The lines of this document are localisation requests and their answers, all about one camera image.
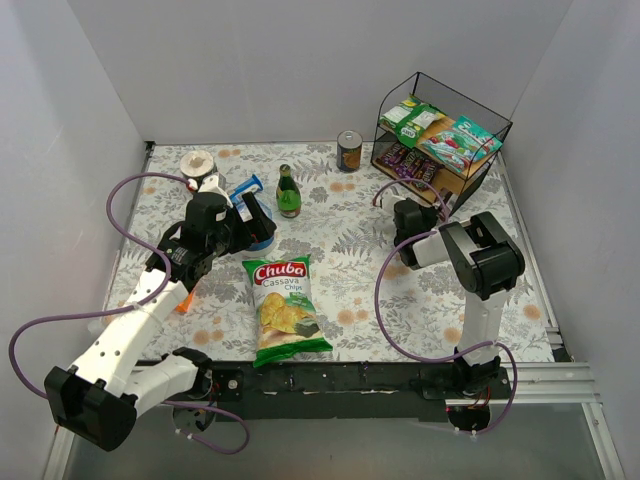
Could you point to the green glass bottle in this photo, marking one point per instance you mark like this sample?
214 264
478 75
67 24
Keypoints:
288 196

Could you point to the green Chuba chips bag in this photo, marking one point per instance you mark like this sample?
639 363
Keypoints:
287 319

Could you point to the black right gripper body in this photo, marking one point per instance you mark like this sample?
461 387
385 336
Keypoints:
405 220

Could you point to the blue cookie packet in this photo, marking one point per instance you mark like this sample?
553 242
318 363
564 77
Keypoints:
252 185

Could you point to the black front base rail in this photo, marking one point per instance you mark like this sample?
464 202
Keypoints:
333 390

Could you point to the purple m&m bag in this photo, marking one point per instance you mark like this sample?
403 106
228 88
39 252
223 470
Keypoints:
409 164
393 155
425 174

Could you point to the dark tin can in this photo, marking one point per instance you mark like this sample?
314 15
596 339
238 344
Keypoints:
349 149

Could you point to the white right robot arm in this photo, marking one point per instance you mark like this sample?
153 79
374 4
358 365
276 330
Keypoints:
486 261

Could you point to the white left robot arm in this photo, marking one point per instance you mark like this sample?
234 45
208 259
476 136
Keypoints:
100 396

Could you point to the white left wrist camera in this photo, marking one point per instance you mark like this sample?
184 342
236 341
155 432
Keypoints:
214 183

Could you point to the orange smiley snack box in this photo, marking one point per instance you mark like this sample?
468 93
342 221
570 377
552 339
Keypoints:
184 306

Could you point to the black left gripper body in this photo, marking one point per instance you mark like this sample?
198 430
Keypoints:
248 226

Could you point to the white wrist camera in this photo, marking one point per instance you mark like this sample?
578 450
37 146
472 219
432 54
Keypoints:
214 183
388 202

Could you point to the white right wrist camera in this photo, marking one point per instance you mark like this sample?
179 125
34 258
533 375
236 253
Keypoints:
388 202

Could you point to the purple M&M bag front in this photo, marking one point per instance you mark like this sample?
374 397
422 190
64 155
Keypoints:
393 155

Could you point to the black wire wooden shelf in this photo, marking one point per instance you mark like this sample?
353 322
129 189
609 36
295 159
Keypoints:
449 187

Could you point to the teal Fox's candy bag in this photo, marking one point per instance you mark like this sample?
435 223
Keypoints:
462 145

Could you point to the green candy bag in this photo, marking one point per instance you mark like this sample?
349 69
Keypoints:
410 119

